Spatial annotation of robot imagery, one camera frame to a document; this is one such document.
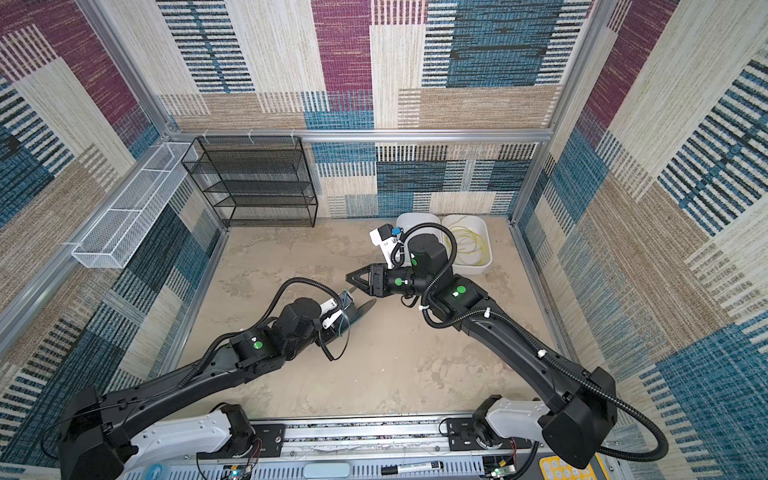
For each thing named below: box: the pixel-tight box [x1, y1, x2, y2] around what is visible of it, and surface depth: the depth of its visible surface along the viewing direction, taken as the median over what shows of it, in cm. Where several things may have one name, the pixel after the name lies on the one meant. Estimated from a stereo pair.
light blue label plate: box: [303, 462, 351, 479], surface depth 70 cm
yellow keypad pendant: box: [539, 452, 610, 480], surface depth 70 cm
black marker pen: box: [380, 460, 444, 475], surface depth 71 cm
